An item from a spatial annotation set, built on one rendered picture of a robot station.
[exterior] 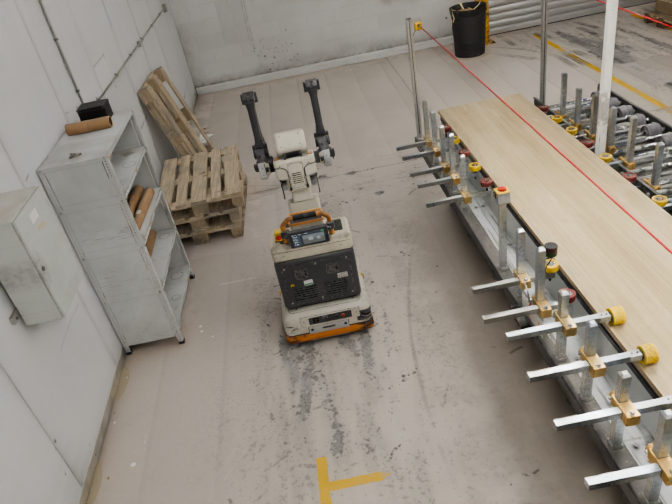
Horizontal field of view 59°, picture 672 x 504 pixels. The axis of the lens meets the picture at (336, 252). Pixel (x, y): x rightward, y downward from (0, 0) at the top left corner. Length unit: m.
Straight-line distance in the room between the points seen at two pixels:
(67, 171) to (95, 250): 0.58
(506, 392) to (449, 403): 0.35
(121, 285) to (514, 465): 2.79
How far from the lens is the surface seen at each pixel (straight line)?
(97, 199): 4.06
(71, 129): 4.47
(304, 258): 3.88
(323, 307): 4.08
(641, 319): 2.95
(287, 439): 3.71
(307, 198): 4.08
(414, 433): 3.59
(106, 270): 4.33
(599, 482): 2.27
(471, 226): 3.93
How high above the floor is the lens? 2.79
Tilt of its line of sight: 33 degrees down
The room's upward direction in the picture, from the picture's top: 12 degrees counter-clockwise
